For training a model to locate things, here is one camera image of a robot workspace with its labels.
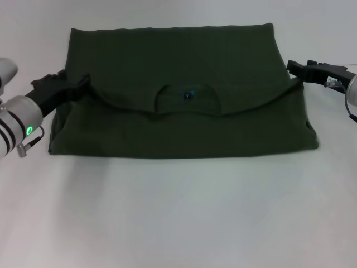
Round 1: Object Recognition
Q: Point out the dark green FREE t-shirt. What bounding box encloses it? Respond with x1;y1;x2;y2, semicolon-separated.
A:
47;22;320;160

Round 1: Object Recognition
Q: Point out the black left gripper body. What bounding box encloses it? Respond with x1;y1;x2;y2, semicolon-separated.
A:
25;71;72;117

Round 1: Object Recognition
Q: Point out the left arm connector cable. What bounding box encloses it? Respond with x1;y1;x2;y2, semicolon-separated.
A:
16;125;46;159

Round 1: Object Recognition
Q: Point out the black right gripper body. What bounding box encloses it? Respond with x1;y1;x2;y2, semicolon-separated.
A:
305;59;357;88

